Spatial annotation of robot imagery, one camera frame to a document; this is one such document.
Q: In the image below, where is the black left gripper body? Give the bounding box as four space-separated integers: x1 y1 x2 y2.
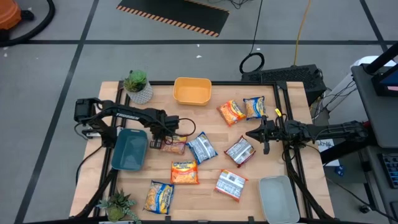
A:
150 114 180 141

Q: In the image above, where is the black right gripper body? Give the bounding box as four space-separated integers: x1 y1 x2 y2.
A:
262 119 282 144

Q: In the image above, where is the blue Maruchan ramen pack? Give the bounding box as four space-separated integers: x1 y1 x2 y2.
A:
243 95 268 121
185 131 219 166
143 180 175 215

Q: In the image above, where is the red Maruchan ramen pack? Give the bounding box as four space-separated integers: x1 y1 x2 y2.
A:
224 135 257 169
160 135 188 156

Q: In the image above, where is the orange Maruchan ramen pack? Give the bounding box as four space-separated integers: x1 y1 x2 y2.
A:
170 159 200 185
216 99 247 128
213 169 249 203

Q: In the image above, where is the teal plastic bin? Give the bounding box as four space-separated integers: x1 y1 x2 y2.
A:
111 128 149 172

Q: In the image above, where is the succulent in white patterned pot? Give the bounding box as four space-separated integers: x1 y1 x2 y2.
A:
123 69 154 105

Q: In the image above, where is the yellow plastic bin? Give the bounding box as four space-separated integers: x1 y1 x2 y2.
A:
172 77 213 106

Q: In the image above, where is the grey plastic bin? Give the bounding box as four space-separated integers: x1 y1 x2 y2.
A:
257 175 301 224

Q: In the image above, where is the white paper sheet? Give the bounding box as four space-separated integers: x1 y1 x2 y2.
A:
317 138 341 167

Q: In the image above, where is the small green succulent plant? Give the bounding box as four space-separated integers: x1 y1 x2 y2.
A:
95 189 142 224

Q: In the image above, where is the white plastic table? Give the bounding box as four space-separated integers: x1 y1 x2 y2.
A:
325 55 397 113

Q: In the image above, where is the black hazard-striped floor mat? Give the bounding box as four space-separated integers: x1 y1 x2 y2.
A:
116 0 231 38

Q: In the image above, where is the dark grey desk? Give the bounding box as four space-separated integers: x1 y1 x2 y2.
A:
351 63 398 224

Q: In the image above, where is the black monitor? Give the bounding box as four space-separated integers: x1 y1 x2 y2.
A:
371 63 398 97

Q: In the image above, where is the black keyboard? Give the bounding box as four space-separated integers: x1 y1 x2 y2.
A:
377 152 398 190

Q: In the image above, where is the black diagonal bar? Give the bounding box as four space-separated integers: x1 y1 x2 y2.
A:
365 42 398 75

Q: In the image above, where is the orange shop vacuum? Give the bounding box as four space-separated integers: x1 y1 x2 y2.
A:
0 0 35 31

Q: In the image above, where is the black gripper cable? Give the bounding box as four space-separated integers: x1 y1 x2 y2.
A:
169 117 197 146

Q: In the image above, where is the black hanging cable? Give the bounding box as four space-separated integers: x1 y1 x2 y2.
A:
238 0 266 75

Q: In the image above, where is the black power cable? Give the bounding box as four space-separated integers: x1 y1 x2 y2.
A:
75 144 103 186

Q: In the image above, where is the yellow hanging cable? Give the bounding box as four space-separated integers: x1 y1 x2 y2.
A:
293 0 313 67

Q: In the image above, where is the black floor cable tangle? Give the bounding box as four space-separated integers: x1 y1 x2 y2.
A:
206 0 249 9

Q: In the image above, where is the black vacuum hose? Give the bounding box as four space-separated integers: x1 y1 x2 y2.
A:
0 0 56 47

